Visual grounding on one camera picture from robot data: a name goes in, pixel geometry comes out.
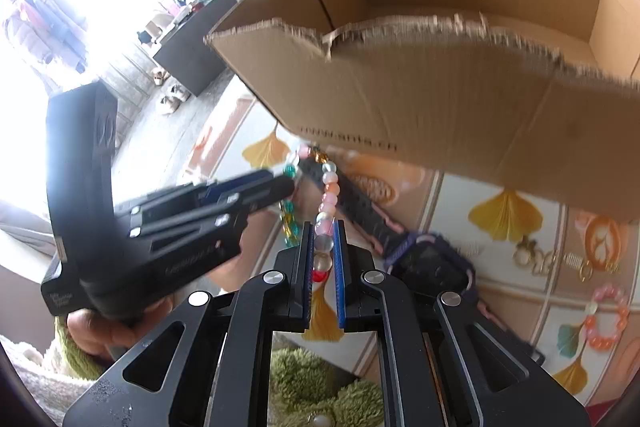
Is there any green yellow bead bracelet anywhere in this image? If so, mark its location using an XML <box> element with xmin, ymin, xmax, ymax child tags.
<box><xmin>280</xmin><ymin>152</ymin><xmax>304</xmax><ymax>248</ymax></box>

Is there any gold butterfly charm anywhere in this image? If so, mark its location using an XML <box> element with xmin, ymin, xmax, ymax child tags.
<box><xmin>534</xmin><ymin>249</ymin><xmax>559</xmax><ymax>276</ymax></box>

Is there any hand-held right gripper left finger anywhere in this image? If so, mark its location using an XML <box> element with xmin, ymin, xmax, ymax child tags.
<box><xmin>62</xmin><ymin>221</ymin><xmax>316</xmax><ymax>427</ymax></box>

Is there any brown cardboard box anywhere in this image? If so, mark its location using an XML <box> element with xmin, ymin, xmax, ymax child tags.
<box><xmin>204</xmin><ymin>0</ymin><xmax>640</xmax><ymax>224</ymax></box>

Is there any person's left hand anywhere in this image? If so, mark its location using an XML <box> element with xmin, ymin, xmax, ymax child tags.
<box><xmin>66</xmin><ymin>296</ymin><xmax>174</xmax><ymax>359</ymax></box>

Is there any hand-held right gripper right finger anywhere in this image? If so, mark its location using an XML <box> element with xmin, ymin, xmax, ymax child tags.
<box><xmin>334</xmin><ymin>221</ymin><xmax>591</xmax><ymax>427</ymax></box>

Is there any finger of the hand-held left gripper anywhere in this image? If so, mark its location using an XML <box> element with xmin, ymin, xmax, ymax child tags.
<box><xmin>114</xmin><ymin>170</ymin><xmax>276</xmax><ymax>228</ymax></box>
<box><xmin>129</xmin><ymin>177</ymin><xmax>297</xmax><ymax>241</ymax></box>

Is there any ginkgo print tablecloth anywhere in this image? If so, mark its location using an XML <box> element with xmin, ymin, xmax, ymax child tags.
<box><xmin>185</xmin><ymin>82</ymin><xmax>640</xmax><ymax>408</ymax></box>

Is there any dark grey cabinet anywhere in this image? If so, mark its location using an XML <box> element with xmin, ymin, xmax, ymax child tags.
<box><xmin>152</xmin><ymin>0</ymin><xmax>237</xmax><ymax>96</ymax></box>

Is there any orange pink bead bracelet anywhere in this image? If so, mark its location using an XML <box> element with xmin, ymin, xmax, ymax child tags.
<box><xmin>581</xmin><ymin>284</ymin><xmax>631</xmax><ymax>353</ymax></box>

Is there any green white fluffy garment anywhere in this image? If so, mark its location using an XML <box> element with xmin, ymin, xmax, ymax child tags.
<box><xmin>270</xmin><ymin>347</ymin><xmax>387</xmax><ymax>427</ymax></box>

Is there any purple black smart watch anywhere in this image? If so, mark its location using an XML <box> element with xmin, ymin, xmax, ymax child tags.
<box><xmin>298</xmin><ymin>158</ymin><xmax>501</xmax><ymax>328</ymax></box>

